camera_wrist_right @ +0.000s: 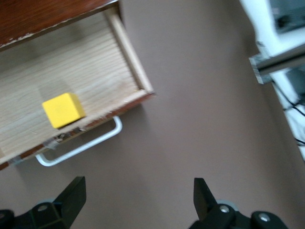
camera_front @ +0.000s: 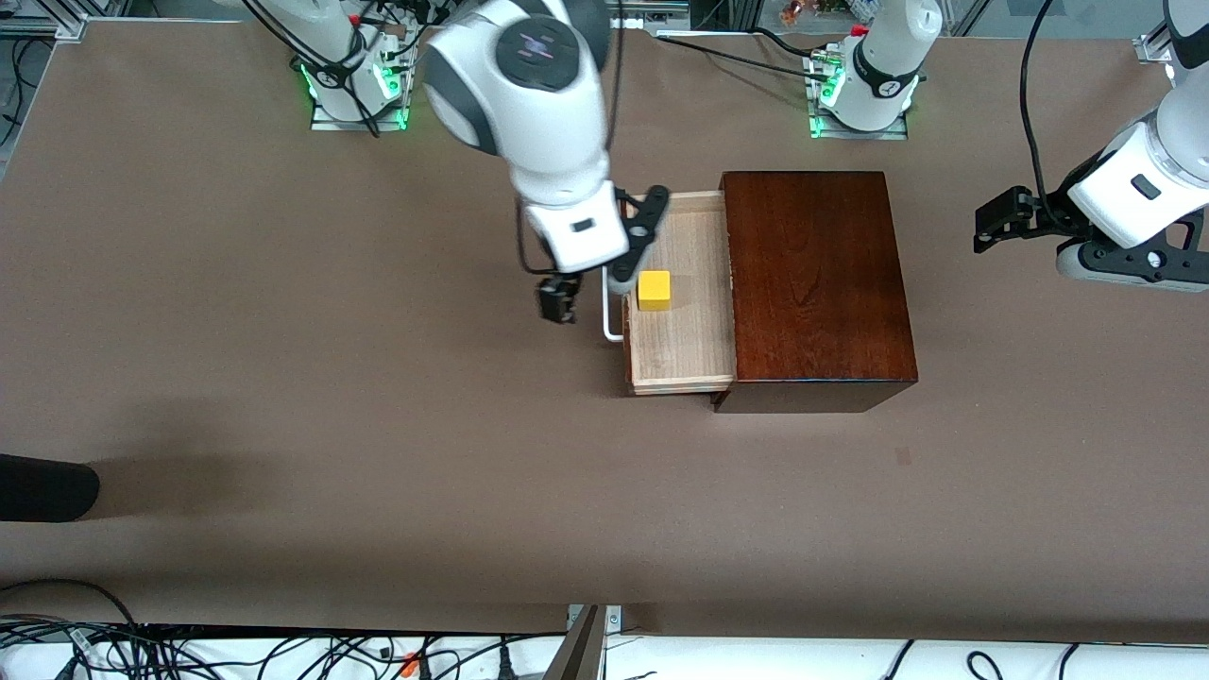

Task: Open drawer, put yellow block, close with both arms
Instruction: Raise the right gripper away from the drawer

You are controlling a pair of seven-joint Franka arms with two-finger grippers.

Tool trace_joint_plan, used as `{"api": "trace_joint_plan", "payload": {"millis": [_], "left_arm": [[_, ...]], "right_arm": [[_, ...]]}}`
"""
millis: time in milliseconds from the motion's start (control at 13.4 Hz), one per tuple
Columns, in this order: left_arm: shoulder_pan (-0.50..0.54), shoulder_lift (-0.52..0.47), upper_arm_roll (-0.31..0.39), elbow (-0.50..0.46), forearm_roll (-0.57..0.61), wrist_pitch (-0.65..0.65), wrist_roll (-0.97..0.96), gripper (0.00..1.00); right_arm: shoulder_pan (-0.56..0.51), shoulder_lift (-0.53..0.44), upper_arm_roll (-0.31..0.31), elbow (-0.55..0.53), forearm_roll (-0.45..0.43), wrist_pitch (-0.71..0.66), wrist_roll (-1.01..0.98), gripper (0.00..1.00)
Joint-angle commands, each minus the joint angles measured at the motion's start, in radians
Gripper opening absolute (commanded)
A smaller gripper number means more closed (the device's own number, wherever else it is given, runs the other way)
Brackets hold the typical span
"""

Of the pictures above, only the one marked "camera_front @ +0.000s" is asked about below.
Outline black ribbed cylinder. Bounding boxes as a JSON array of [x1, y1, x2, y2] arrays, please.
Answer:
[[0, 453, 100, 523]]

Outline grey power strip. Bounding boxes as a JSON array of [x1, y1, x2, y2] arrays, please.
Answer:
[[604, 0, 690, 34]]

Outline tangled black cables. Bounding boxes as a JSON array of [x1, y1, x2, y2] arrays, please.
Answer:
[[0, 619, 568, 680]]

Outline aluminium frame profile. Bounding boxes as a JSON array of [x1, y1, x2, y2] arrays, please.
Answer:
[[1133, 0, 1209, 67], [0, 0, 128, 43]]

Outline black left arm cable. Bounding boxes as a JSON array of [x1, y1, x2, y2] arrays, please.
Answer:
[[1019, 0, 1055, 204]]

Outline small aluminium mounting plate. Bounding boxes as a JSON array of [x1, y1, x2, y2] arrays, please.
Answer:
[[567, 604, 624, 636]]

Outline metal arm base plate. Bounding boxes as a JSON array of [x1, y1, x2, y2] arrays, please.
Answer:
[[808, 109, 910, 141], [310, 94, 409, 131]]

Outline black base power cable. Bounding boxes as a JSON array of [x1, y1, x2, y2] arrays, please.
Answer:
[[655, 28, 837, 81]]

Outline dark grey metal beam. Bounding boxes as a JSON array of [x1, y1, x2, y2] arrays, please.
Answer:
[[543, 604, 605, 680]]

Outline dark brown wooden cabinet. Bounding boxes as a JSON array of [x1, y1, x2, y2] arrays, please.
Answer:
[[710, 170, 919, 415]]

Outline wooden drawer with white handle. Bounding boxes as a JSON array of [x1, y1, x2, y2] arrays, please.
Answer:
[[603, 189, 738, 396]]

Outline black looping floor cable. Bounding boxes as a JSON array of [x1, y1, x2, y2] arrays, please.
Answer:
[[0, 577, 143, 629]]

